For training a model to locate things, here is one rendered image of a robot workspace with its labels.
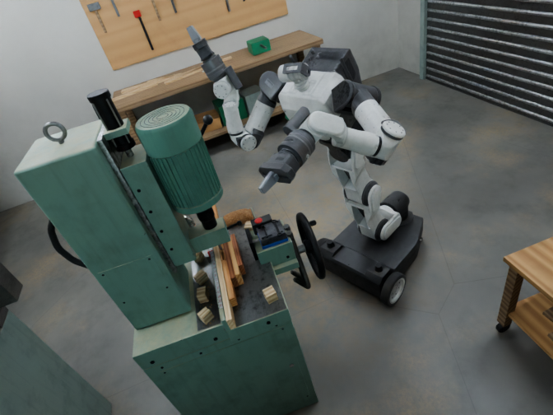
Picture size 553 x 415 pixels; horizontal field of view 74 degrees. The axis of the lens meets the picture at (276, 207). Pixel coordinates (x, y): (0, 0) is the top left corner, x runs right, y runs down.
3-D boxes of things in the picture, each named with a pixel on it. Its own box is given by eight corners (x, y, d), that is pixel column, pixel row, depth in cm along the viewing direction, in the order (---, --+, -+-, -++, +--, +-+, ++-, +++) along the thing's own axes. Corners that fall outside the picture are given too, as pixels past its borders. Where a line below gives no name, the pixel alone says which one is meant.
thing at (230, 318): (236, 328, 117) (231, 319, 114) (230, 329, 117) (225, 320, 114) (215, 220, 165) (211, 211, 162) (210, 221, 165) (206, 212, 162)
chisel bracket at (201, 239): (232, 244, 137) (225, 227, 131) (196, 256, 136) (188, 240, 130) (229, 231, 142) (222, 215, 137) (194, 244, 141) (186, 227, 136)
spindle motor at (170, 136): (226, 204, 120) (192, 117, 101) (174, 222, 119) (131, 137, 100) (220, 178, 134) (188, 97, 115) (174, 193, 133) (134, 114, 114)
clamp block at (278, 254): (296, 258, 139) (292, 242, 134) (262, 271, 138) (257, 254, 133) (285, 235, 151) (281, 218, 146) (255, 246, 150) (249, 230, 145)
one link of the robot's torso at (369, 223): (369, 219, 242) (351, 170, 209) (397, 230, 229) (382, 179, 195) (356, 237, 237) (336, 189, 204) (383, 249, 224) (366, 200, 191)
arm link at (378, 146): (336, 158, 114) (391, 172, 119) (352, 132, 107) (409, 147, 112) (332, 137, 121) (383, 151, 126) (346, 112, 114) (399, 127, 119)
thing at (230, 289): (238, 305, 124) (234, 297, 122) (232, 306, 124) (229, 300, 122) (216, 208, 172) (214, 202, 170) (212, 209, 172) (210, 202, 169)
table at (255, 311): (318, 310, 123) (315, 299, 119) (231, 342, 121) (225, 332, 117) (274, 210, 171) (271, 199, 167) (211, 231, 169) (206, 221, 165)
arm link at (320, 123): (297, 141, 111) (337, 151, 115) (309, 128, 103) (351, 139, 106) (299, 121, 113) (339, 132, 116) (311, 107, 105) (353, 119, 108)
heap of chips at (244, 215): (254, 220, 159) (252, 213, 156) (223, 230, 158) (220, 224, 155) (250, 208, 166) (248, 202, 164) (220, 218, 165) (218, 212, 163)
